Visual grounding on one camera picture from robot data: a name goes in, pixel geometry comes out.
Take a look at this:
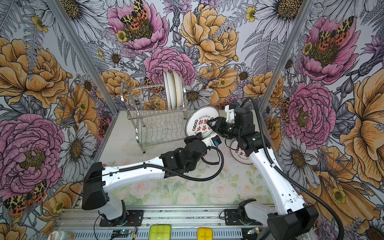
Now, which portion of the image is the chrome wire dish rack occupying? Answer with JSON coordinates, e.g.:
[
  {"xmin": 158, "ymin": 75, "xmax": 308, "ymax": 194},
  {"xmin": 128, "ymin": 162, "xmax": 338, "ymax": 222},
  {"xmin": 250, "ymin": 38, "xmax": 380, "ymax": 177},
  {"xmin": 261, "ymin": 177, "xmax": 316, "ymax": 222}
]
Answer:
[{"xmin": 120, "ymin": 80, "xmax": 188, "ymax": 153}]

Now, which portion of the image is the right black corrugated cable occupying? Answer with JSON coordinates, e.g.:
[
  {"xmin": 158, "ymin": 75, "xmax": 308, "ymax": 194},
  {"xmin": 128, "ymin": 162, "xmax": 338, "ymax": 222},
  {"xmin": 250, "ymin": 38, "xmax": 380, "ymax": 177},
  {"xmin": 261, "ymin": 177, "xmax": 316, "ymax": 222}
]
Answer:
[{"xmin": 239, "ymin": 97, "xmax": 345, "ymax": 240}]

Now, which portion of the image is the white jar with lid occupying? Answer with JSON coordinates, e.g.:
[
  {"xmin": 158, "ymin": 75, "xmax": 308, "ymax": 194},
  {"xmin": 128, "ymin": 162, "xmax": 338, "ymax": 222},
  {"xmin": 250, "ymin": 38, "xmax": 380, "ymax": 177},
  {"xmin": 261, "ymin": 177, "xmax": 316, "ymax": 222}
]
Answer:
[{"xmin": 48, "ymin": 230, "xmax": 76, "ymax": 240}]

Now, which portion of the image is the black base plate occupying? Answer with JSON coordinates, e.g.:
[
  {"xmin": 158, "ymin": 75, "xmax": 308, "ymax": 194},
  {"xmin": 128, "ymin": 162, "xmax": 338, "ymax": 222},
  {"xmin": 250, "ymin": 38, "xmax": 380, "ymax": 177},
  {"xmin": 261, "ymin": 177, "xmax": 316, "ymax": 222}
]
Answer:
[
  {"xmin": 99, "ymin": 210, "xmax": 144, "ymax": 227},
  {"xmin": 224, "ymin": 209, "xmax": 262, "ymax": 226}
]

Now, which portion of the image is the aluminium corner post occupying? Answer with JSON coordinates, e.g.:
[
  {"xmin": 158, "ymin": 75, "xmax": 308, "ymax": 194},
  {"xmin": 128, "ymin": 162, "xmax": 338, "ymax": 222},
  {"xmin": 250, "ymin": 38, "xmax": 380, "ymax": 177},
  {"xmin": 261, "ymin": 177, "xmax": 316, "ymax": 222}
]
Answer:
[
  {"xmin": 47, "ymin": 1, "xmax": 120, "ymax": 116},
  {"xmin": 259, "ymin": 0, "xmax": 315, "ymax": 112}
]

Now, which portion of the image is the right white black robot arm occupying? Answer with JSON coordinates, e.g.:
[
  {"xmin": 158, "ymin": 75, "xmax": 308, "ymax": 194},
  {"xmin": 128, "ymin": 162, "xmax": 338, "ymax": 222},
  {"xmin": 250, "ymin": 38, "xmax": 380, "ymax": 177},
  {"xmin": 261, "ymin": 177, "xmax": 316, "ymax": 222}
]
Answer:
[{"xmin": 207, "ymin": 107, "xmax": 319, "ymax": 240}]

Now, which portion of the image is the right yellow box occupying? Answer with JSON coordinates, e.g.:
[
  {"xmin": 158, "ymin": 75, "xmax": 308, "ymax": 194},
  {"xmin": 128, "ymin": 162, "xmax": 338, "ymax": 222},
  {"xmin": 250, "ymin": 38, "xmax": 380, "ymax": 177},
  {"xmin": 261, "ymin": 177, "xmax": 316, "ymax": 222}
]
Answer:
[{"xmin": 197, "ymin": 228, "xmax": 214, "ymax": 240}]

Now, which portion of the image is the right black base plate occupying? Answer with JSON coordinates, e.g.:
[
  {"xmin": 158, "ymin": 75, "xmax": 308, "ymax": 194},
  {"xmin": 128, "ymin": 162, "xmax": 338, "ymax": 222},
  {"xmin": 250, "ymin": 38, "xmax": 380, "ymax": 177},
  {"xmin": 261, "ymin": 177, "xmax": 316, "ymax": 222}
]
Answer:
[{"xmin": 224, "ymin": 209, "xmax": 262, "ymax": 226}]

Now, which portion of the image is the black striped rim plate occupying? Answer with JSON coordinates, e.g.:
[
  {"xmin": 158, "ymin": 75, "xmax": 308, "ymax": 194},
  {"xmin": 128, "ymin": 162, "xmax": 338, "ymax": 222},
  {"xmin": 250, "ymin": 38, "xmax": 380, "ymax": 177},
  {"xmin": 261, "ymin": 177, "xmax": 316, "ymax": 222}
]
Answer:
[{"xmin": 163, "ymin": 72, "xmax": 172, "ymax": 110}]

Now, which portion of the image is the small green circuit board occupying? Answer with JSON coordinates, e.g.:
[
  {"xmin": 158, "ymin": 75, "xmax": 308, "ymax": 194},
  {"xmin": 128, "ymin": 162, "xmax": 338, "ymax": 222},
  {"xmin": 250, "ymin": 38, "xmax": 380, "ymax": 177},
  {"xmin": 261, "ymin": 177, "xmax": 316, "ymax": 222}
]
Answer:
[{"xmin": 111, "ymin": 229, "xmax": 133, "ymax": 237}]

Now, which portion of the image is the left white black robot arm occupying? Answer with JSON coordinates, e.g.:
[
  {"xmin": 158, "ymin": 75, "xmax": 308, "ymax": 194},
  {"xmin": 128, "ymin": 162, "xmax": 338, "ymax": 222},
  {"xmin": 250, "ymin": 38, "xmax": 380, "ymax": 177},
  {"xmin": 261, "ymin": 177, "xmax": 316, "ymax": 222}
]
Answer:
[{"xmin": 82, "ymin": 134, "xmax": 224, "ymax": 221}]

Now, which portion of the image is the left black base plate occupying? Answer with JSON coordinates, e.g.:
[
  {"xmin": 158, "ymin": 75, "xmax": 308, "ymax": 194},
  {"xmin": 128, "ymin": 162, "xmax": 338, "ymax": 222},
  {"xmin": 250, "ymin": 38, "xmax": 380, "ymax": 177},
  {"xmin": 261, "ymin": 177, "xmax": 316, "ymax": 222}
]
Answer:
[{"xmin": 99, "ymin": 210, "xmax": 144, "ymax": 227}]

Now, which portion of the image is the aluminium front rail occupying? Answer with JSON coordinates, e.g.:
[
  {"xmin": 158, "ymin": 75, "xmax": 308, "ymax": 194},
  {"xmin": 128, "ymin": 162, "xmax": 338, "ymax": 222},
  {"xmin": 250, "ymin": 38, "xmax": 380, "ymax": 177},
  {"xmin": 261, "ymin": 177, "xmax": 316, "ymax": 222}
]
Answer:
[{"xmin": 54, "ymin": 205, "xmax": 273, "ymax": 240}]

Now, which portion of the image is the left yellow green box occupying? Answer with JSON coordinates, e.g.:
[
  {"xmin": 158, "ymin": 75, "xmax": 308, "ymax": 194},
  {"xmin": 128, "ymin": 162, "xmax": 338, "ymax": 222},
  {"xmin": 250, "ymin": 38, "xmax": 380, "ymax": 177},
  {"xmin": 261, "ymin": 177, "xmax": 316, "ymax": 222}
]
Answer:
[{"xmin": 149, "ymin": 225, "xmax": 172, "ymax": 240}]

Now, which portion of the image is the right aluminium corner post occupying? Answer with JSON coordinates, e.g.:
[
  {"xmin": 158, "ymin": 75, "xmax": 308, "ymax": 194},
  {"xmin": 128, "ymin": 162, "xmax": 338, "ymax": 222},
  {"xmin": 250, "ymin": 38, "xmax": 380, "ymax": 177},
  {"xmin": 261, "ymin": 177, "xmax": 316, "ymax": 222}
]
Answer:
[{"xmin": 259, "ymin": 0, "xmax": 315, "ymax": 112}]

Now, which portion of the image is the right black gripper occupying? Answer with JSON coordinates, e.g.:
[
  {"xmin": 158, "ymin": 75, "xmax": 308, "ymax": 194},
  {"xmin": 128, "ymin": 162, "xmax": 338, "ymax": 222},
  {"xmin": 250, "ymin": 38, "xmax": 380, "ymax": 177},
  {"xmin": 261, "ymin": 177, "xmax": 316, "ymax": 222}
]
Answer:
[{"xmin": 206, "ymin": 116, "xmax": 242, "ymax": 140}]

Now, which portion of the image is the plain white plate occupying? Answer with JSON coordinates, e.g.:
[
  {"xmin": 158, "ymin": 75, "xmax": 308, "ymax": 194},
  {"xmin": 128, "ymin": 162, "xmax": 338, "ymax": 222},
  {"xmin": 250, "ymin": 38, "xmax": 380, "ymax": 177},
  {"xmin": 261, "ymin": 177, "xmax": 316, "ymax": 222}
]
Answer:
[{"xmin": 185, "ymin": 106, "xmax": 220, "ymax": 138}]

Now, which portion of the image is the left aluminium corner post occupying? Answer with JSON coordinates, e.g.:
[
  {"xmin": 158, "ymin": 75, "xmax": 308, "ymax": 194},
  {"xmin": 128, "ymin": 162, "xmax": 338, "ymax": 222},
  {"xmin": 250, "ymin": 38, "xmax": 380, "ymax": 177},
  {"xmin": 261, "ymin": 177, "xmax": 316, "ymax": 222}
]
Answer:
[{"xmin": 47, "ymin": 1, "xmax": 120, "ymax": 116}]

